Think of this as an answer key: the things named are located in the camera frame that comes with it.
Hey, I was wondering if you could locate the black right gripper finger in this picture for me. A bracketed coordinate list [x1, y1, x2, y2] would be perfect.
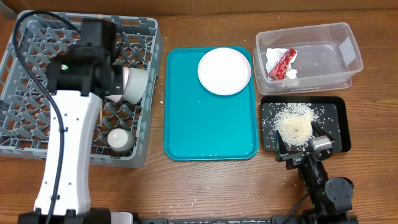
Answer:
[275, 130, 288, 156]
[311, 121, 335, 142]

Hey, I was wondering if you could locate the pile of rice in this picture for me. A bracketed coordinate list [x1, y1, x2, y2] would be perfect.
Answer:
[262, 103, 322, 151]

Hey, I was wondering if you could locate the red snack wrapper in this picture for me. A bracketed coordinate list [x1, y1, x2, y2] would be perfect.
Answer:
[268, 47, 298, 81]

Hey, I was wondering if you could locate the white tissue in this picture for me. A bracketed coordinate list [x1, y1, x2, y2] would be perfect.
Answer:
[266, 47, 299, 82]

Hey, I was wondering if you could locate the large white plate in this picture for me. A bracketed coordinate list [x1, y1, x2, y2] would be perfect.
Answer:
[197, 47, 251, 96]

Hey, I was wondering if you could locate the grey bowl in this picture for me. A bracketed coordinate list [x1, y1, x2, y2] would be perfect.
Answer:
[123, 68, 149, 104]

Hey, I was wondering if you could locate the white paper cup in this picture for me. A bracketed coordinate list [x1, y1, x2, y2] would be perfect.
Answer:
[107, 128, 135, 154]

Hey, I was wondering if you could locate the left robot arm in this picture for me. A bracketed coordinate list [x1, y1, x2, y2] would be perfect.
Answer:
[18, 18, 134, 223]

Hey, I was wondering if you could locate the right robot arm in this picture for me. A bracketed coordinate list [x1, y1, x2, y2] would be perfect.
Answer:
[271, 121, 359, 224]

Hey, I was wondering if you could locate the black waste tray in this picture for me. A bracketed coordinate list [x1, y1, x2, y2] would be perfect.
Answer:
[261, 95, 351, 153]

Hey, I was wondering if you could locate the clear plastic bin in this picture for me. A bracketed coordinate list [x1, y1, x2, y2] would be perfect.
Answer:
[253, 22, 364, 95]

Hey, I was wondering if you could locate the teal plastic tray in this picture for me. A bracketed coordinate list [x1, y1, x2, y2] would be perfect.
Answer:
[164, 47, 259, 161]

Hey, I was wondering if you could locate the grey dish rack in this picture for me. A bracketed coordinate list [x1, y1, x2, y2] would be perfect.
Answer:
[1, 11, 164, 168]

